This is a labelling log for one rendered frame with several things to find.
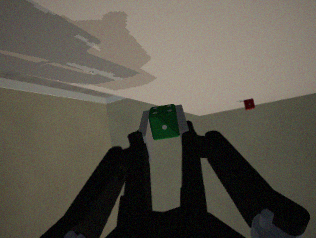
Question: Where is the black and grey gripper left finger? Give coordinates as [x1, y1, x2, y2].
[40, 110, 154, 238]

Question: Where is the red die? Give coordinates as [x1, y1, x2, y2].
[244, 99, 255, 110]

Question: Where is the green die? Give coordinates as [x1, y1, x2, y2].
[148, 104, 180, 140]

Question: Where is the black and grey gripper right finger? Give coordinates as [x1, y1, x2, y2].
[175, 104, 310, 238]

